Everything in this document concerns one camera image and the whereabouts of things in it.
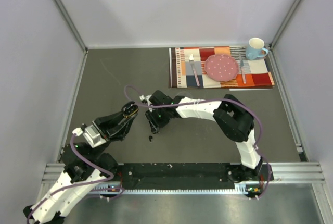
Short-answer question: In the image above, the pink polka-dot plate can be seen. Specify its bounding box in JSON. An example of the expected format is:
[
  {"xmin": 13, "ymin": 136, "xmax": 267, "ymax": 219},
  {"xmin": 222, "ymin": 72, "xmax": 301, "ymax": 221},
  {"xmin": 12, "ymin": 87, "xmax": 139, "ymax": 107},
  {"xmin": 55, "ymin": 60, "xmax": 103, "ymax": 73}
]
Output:
[{"xmin": 204, "ymin": 54, "xmax": 239, "ymax": 82}]

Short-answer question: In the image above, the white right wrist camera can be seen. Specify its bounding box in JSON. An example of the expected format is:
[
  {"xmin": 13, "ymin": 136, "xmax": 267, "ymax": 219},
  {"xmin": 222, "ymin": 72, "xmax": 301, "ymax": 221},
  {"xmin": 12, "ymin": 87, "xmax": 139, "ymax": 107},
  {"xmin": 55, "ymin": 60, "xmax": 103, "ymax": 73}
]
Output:
[{"xmin": 139, "ymin": 95, "xmax": 151, "ymax": 105}]

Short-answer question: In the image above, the pink-handled metal fork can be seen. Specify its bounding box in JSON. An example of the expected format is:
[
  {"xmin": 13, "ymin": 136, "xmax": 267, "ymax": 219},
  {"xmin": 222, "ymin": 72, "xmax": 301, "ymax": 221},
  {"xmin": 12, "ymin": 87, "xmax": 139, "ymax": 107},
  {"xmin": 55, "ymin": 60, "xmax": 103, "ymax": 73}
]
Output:
[{"xmin": 188, "ymin": 54, "xmax": 200, "ymax": 87}]

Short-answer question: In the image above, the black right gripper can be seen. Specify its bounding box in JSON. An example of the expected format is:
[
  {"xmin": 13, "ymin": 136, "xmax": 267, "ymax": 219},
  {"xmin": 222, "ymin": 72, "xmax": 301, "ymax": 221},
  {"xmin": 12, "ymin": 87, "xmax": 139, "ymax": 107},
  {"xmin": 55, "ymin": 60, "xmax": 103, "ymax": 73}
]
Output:
[{"xmin": 145, "ymin": 107, "xmax": 170, "ymax": 133}]

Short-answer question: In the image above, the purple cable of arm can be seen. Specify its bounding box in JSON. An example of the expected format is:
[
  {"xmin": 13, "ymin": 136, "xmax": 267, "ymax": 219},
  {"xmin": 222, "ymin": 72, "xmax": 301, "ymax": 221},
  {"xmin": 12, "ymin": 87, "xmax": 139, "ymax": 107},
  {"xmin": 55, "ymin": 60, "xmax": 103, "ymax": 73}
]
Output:
[
  {"xmin": 124, "ymin": 85, "xmax": 273, "ymax": 201},
  {"xmin": 25, "ymin": 134, "xmax": 125, "ymax": 224}
]

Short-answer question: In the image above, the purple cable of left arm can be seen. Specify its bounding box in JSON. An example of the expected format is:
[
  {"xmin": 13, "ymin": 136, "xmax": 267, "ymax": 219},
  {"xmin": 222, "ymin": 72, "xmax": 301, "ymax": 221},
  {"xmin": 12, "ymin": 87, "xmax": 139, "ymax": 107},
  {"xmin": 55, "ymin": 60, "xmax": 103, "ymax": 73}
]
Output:
[{"xmin": 25, "ymin": 134, "xmax": 125, "ymax": 224}]

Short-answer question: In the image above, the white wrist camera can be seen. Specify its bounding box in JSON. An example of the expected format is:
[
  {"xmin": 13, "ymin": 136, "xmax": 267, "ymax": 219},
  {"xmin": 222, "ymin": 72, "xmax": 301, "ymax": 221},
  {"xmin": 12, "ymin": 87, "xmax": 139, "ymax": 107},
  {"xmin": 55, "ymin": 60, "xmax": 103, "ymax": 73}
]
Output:
[
  {"xmin": 72, "ymin": 125, "xmax": 107, "ymax": 148},
  {"xmin": 139, "ymin": 95, "xmax": 151, "ymax": 105}
]

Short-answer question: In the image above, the pink-handled metal knife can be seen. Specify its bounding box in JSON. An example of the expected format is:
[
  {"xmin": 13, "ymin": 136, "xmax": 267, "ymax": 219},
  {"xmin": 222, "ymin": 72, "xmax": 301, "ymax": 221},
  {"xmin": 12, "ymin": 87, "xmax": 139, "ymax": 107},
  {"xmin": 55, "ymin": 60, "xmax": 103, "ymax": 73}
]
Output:
[{"xmin": 238, "ymin": 53, "xmax": 246, "ymax": 84}]

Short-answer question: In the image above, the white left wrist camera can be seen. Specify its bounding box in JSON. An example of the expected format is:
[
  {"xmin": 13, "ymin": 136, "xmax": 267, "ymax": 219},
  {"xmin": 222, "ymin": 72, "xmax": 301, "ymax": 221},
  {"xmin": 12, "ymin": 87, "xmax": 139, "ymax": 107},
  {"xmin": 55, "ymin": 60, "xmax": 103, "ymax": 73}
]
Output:
[{"xmin": 72, "ymin": 125, "xmax": 107, "ymax": 148}]

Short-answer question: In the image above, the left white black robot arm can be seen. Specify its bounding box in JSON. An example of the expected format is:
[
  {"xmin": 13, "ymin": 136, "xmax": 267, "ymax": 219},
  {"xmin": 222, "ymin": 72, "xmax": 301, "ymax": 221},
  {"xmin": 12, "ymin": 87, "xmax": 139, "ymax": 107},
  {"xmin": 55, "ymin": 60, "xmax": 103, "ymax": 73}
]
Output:
[{"xmin": 23, "ymin": 104, "xmax": 138, "ymax": 223}]

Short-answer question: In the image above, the clear plastic cup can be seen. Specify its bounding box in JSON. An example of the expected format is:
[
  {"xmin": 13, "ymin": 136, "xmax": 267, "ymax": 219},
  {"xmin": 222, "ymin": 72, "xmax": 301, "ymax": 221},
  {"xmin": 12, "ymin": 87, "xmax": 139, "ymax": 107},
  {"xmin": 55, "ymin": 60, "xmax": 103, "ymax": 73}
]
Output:
[{"xmin": 176, "ymin": 91, "xmax": 193, "ymax": 98}]

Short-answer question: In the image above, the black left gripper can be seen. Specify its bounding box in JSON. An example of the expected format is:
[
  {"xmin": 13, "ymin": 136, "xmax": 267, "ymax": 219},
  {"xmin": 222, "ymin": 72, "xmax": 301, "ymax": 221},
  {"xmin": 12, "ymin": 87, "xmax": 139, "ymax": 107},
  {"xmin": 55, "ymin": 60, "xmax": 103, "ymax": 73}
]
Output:
[{"xmin": 88, "ymin": 106, "xmax": 138, "ymax": 161}]

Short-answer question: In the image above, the glossy black gold-striped earbud case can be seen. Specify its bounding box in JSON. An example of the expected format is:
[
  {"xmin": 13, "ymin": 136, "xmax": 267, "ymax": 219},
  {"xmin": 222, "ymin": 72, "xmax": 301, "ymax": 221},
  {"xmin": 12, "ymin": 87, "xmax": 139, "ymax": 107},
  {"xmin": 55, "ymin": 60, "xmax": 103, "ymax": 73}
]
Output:
[{"xmin": 122, "ymin": 101, "xmax": 138, "ymax": 118}]

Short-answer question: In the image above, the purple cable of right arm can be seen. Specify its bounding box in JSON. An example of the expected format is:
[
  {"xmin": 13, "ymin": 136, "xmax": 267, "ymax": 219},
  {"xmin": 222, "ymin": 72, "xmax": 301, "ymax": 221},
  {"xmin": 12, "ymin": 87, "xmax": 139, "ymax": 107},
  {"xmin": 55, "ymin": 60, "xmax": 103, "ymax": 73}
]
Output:
[{"xmin": 124, "ymin": 85, "xmax": 273, "ymax": 201}]

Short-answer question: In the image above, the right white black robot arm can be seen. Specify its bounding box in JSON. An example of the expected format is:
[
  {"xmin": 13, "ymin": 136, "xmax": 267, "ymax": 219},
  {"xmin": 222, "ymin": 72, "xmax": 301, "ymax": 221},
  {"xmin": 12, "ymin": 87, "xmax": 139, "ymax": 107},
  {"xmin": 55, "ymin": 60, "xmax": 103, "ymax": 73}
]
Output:
[{"xmin": 140, "ymin": 90, "xmax": 272, "ymax": 182}]

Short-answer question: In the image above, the light blue mug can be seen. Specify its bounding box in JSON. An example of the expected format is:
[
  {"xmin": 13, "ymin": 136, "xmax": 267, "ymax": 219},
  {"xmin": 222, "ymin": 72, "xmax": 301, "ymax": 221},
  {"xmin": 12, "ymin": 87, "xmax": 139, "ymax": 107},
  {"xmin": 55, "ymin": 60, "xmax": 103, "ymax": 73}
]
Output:
[{"xmin": 246, "ymin": 38, "xmax": 268, "ymax": 60}]

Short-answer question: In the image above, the colourful patchwork placemat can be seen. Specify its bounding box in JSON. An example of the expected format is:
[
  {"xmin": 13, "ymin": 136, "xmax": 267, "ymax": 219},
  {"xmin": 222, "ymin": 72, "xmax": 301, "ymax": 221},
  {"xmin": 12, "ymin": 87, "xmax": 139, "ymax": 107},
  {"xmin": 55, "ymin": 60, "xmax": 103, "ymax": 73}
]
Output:
[{"xmin": 169, "ymin": 46, "xmax": 275, "ymax": 89}]

